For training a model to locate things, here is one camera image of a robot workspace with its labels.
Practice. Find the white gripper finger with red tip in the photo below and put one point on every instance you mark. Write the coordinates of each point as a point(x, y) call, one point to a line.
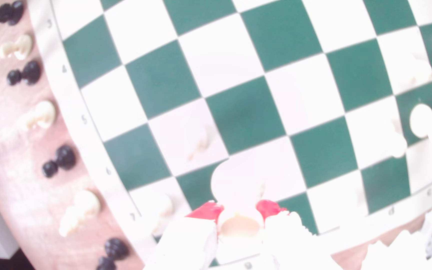
point(186, 243)
point(294, 243)

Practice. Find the green and white chess mat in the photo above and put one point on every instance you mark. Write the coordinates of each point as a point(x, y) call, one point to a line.
point(246, 112)

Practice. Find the white pawn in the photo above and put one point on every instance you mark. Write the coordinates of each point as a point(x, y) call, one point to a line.
point(203, 140)
point(23, 47)
point(45, 113)
point(422, 71)
point(86, 202)
point(163, 208)
point(398, 144)

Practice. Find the black pawn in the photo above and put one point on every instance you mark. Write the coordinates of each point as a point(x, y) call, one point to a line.
point(116, 248)
point(31, 72)
point(66, 156)

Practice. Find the black knight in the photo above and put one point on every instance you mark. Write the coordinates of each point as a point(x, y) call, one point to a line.
point(11, 11)

